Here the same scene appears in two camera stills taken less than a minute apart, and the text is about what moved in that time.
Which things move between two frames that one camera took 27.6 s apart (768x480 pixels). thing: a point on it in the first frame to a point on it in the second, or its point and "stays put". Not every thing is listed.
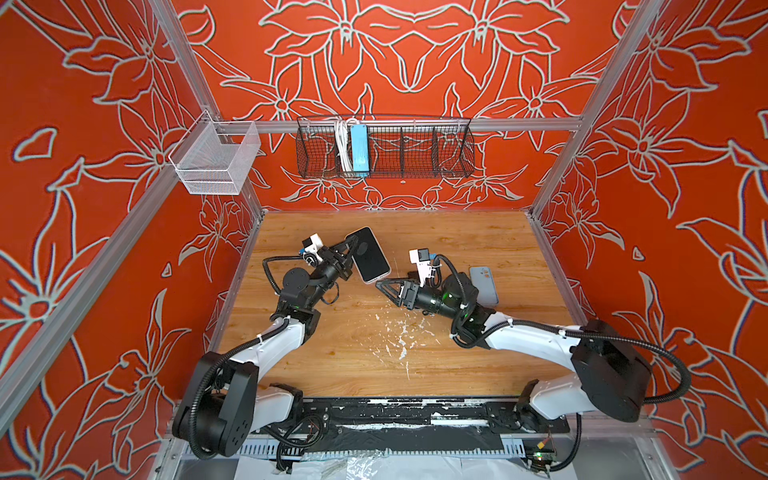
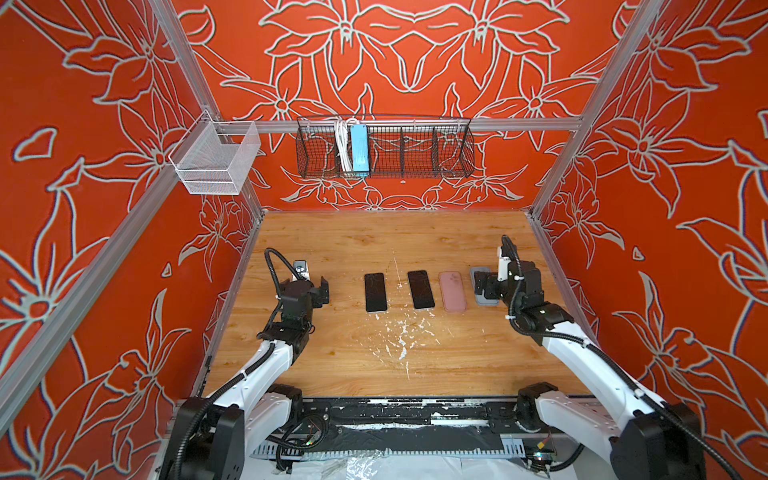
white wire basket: (209, 164) stays put
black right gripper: (410, 303) to (490, 291)
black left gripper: (337, 265) to (318, 294)
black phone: (369, 257) to (375, 292)
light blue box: (360, 148) stays put
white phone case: (482, 277) stays put
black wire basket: (398, 146) stays put
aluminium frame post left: (250, 190) stays put
